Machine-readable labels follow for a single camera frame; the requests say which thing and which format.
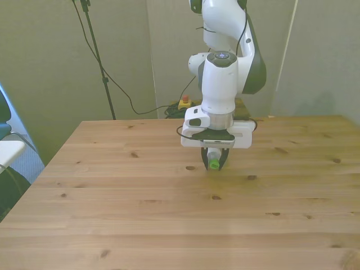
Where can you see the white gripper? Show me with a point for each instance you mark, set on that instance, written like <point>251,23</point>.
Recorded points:
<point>246,140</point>

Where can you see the white water bottle green cap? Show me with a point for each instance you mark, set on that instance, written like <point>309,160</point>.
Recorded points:
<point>214,164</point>

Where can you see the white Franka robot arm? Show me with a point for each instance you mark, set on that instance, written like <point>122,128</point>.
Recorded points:
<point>219,84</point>

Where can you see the yellow emergency stop button box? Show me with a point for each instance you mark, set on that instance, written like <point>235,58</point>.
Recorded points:
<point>184,103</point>

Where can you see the white and teal chair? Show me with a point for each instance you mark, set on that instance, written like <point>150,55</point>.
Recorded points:
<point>8,149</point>

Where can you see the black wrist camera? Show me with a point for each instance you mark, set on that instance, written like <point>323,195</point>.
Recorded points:
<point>216,136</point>

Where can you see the black tripod camera stand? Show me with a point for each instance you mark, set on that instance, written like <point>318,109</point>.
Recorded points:
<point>108,92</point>

